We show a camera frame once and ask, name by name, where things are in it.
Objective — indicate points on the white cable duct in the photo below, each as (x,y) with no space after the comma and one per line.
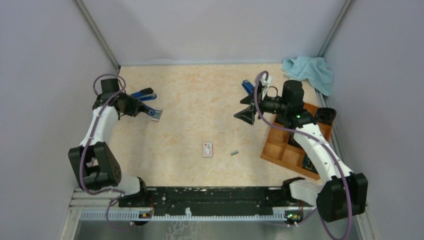
(135,216)

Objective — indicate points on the brown wooden compartment tray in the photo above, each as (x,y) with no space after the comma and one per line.
(279,149)

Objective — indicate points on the black tape roll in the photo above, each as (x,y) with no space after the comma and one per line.
(325,115)

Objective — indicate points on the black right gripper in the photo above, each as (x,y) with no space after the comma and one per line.
(247,114)

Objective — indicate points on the blue black stapler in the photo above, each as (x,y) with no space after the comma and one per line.
(148,110)
(145,94)

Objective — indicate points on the silver staple strip box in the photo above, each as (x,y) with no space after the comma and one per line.
(157,115)

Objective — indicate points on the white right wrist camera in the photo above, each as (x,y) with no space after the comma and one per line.
(265,82)

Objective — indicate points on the silver staple strip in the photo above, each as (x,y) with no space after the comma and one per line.
(234,153)

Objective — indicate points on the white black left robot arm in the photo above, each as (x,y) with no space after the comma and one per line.
(95,167)

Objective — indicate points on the light blue cloth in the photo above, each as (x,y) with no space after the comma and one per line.
(313,69)

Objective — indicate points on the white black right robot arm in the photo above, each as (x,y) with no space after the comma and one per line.
(342,193)

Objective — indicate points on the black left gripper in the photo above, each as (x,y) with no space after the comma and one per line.
(134,110)

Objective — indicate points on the red white staple box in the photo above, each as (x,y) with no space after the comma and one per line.
(207,149)

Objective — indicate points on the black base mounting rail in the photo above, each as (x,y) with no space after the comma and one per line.
(247,201)

